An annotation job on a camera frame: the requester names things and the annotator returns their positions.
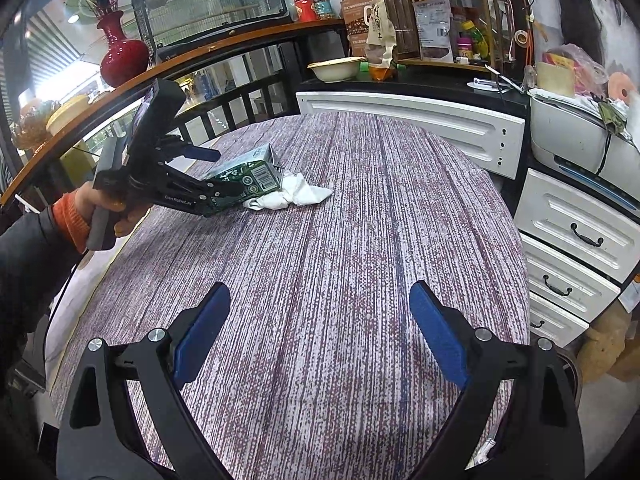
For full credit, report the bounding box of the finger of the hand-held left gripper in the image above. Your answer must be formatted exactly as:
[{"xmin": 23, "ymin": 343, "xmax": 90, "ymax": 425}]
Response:
[
  {"xmin": 178, "ymin": 141, "xmax": 222, "ymax": 162},
  {"xmin": 170, "ymin": 166, "xmax": 245, "ymax": 218}
]

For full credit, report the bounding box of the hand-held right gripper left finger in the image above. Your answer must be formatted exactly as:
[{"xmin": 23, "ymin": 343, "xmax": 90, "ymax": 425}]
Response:
[{"xmin": 56, "ymin": 281, "xmax": 232, "ymax": 480}]

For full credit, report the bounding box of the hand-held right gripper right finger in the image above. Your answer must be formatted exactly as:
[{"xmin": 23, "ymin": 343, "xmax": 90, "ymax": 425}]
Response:
[{"xmin": 408, "ymin": 280, "xmax": 587, "ymax": 480}]

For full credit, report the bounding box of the green drink carton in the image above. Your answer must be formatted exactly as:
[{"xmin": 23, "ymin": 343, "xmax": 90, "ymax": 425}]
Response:
[{"xmin": 200, "ymin": 142, "xmax": 287, "ymax": 219}]

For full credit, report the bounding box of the white tissue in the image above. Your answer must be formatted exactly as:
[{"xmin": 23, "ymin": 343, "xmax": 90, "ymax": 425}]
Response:
[{"xmin": 242, "ymin": 171, "xmax": 335, "ymax": 212}]

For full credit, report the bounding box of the person's left forearm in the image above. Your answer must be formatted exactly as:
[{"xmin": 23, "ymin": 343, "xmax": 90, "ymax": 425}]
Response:
[{"xmin": 0, "ymin": 192, "xmax": 96, "ymax": 358}]

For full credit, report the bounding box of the person's left hand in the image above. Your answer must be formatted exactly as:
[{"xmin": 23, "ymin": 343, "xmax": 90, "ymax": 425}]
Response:
[{"xmin": 74, "ymin": 180, "xmax": 152, "ymax": 239}]

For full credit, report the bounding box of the black wooden railing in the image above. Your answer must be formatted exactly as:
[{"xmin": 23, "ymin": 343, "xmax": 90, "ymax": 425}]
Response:
[{"xmin": 170, "ymin": 71, "xmax": 297, "ymax": 142}]

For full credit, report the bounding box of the red ceramic vase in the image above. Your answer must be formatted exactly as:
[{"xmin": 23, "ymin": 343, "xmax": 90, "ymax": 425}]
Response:
[{"xmin": 99, "ymin": 10, "xmax": 151, "ymax": 90}]

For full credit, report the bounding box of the cream bowl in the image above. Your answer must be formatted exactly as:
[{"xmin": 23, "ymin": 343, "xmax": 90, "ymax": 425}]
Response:
[{"xmin": 306, "ymin": 56, "xmax": 369, "ymax": 85}]

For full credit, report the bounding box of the tan sack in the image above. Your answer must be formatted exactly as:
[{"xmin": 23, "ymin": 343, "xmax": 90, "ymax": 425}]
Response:
[{"xmin": 575, "ymin": 300, "xmax": 640, "ymax": 387}]

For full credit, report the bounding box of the red tin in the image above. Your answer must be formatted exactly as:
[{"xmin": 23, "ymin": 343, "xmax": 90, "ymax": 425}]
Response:
[{"xmin": 291, "ymin": 0, "xmax": 319, "ymax": 24}]

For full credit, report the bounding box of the brown printed box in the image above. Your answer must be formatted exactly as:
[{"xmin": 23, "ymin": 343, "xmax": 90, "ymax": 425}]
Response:
[{"xmin": 339, "ymin": 0, "xmax": 382, "ymax": 59}]

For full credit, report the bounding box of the white curved drawer front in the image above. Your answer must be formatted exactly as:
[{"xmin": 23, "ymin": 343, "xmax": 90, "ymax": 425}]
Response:
[{"xmin": 295, "ymin": 90, "xmax": 527, "ymax": 181}]

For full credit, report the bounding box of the beige printed paper bag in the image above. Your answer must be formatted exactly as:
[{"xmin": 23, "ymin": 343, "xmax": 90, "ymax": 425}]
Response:
[{"xmin": 363, "ymin": 0, "xmax": 401, "ymax": 82}]

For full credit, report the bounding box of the white printer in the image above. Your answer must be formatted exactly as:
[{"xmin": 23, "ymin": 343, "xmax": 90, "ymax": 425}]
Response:
[{"xmin": 528, "ymin": 87, "xmax": 640, "ymax": 217}]

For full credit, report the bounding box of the pink plastic bag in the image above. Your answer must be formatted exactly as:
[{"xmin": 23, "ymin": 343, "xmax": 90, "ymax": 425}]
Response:
[{"xmin": 542, "ymin": 42, "xmax": 610, "ymax": 97}]

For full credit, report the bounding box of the peach round pad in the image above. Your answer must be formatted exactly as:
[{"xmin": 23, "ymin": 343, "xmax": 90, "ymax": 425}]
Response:
[{"xmin": 607, "ymin": 72, "xmax": 639, "ymax": 104}]

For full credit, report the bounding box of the black hair wig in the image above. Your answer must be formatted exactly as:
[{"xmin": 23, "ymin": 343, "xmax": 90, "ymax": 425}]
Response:
[{"xmin": 559, "ymin": 0, "xmax": 607, "ymax": 64}]

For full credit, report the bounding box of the curved wooden counter rail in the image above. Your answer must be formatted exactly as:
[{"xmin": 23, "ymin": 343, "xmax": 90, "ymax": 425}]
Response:
[{"xmin": 0, "ymin": 18, "xmax": 347, "ymax": 207}]

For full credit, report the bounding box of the white drawer black handle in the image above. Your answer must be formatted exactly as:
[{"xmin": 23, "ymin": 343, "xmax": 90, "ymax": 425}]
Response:
[
  {"xmin": 526, "ymin": 292, "xmax": 592, "ymax": 349},
  {"xmin": 520, "ymin": 232, "xmax": 622, "ymax": 324},
  {"xmin": 513, "ymin": 167, "xmax": 640, "ymax": 284}
]

